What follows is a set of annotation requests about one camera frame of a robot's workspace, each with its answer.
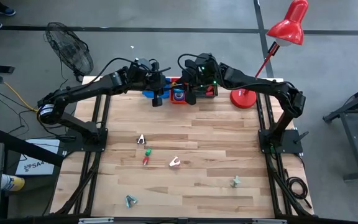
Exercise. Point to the blue plastic basket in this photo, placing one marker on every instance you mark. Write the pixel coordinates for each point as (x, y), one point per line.
(148, 94)

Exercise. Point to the red stapler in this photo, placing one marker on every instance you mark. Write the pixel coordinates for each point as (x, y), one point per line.
(145, 160)
(210, 91)

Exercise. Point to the yellow and white bottle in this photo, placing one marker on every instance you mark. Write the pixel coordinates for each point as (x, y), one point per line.
(14, 183)

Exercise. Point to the red plastic basket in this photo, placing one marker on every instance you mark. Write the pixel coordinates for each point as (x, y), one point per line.
(172, 102)

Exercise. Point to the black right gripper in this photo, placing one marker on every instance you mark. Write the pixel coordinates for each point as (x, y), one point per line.
(193, 81)

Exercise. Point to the grey staple remover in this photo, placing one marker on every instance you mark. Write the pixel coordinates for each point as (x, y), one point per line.
(140, 137)

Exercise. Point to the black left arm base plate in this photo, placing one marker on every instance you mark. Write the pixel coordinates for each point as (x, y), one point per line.
(73, 143)

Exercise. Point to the teal staple remover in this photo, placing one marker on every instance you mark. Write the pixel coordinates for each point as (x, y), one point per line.
(127, 200)

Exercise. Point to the light green staple remover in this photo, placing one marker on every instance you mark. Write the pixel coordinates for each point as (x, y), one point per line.
(235, 182)

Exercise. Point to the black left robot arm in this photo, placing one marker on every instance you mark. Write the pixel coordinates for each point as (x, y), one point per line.
(89, 88)

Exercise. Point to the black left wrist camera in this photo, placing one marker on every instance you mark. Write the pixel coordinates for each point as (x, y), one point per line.
(145, 65)

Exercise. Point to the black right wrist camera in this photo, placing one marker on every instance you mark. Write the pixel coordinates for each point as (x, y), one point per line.
(205, 60)

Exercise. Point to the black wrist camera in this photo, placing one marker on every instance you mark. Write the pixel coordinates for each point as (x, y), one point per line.
(145, 65)
(205, 60)

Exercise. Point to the white printed paper sign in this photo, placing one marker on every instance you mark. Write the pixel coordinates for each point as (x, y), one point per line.
(47, 144)

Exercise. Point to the black plastic basket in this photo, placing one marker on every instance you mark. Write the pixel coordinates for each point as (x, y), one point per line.
(216, 91)

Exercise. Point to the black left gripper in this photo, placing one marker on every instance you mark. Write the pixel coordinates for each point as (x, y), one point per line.
(155, 85)

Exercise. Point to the purple tape roll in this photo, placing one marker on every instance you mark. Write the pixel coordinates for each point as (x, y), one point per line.
(179, 99)

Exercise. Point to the green stapler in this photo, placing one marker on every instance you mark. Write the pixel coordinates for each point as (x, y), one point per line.
(148, 152)

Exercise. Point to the black aluminium table frame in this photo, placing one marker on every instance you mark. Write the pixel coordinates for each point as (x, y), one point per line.
(260, 119)

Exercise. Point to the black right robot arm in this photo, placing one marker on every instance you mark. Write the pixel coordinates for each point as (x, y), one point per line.
(259, 84)

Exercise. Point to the silver metal bracket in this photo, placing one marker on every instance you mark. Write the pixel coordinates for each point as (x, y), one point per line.
(95, 220)
(269, 221)

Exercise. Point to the blue tape roll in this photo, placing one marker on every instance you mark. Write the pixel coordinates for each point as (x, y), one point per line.
(175, 92)

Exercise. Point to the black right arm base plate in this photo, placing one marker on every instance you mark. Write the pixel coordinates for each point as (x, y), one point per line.
(291, 146)

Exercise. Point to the black metal beam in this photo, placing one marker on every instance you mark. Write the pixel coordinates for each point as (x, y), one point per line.
(26, 146)

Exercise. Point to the red desk lamp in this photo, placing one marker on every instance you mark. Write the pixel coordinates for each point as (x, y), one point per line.
(242, 99)

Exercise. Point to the black floor fan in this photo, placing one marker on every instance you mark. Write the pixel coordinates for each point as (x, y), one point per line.
(70, 49)

